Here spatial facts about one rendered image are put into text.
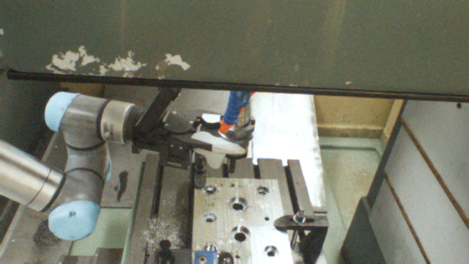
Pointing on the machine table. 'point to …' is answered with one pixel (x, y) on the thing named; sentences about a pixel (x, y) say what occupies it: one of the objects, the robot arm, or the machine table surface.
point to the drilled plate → (242, 232)
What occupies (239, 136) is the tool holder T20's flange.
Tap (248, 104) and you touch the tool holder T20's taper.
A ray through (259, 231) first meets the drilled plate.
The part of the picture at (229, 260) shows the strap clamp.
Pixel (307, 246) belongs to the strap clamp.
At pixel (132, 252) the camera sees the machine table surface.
